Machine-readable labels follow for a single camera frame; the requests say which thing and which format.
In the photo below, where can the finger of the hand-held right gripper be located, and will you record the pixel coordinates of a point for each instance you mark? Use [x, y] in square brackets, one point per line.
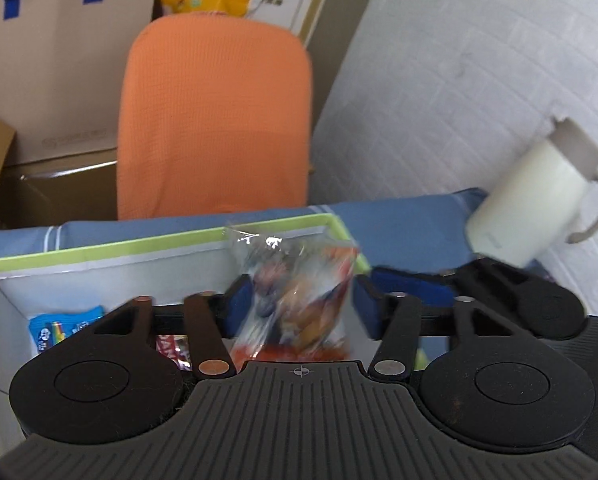
[409, 286]

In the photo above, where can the blue tablecloth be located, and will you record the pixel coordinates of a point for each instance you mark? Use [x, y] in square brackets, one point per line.
[404, 230]

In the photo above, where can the orange chair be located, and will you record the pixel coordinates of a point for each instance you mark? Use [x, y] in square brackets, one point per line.
[214, 110]

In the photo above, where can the brown cardboard box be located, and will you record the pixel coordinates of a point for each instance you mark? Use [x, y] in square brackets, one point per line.
[69, 195]

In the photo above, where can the red snack packet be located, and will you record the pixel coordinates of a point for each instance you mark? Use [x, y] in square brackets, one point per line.
[171, 349]

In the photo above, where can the blue snack packet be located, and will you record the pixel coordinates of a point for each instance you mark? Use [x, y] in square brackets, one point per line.
[54, 332]

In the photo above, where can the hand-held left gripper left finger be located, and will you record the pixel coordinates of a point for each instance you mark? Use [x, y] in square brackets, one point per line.
[240, 305]

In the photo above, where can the yellow plastic bag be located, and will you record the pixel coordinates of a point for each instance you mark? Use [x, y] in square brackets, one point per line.
[204, 2]

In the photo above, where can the clear orange snack packet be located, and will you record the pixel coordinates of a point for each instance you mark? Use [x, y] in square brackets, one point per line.
[299, 300]

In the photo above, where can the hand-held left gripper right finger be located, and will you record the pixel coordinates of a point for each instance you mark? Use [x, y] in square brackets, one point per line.
[368, 310]

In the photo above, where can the green cardboard box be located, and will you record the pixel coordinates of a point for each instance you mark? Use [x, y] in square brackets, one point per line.
[129, 272]

